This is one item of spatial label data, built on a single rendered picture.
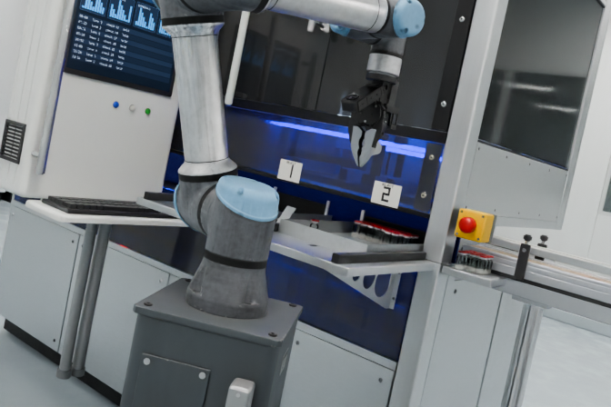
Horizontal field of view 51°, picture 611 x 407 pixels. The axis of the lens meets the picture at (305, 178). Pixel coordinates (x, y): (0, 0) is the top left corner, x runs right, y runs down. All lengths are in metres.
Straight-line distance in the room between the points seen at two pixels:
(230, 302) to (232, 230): 0.12
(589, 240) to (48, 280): 4.72
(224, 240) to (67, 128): 0.96
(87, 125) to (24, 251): 1.14
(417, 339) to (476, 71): 0.69
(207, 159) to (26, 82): 0.89
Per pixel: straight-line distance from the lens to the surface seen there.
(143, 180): 2.17
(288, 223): 1.58
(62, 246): 2.80
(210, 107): 1.22
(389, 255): 1.51
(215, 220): 1.14
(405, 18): 1.29
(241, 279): 1.13
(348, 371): 1.83
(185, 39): 1.21
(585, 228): 6.27
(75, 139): 2.01
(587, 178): 6.29
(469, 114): 1.65
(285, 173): 1.93
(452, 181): 1.65
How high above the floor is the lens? 1.11
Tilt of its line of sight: 3 degrees down
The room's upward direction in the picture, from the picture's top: 12 degrees clockwise
